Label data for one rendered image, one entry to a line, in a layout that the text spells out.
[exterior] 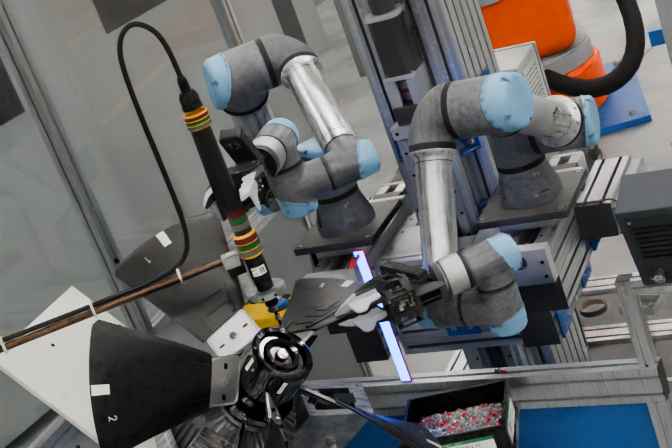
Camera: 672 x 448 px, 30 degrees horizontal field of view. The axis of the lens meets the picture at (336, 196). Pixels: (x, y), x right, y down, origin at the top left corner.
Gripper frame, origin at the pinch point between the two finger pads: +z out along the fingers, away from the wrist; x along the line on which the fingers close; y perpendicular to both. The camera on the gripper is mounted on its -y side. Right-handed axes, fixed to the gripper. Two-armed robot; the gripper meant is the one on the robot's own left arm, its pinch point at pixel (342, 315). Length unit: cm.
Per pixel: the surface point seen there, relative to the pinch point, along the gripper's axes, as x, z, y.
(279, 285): -13.5, 9.0, 4.1
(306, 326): -2.3, 7.1, 2.5
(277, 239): 42, 2, -122
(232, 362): -8.2, 21.9, 13.8
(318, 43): 183, -99, -672
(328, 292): 1.0, 0.2, -11.8
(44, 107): -36, 42, -76
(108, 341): -24.4, 38.9, 19.1
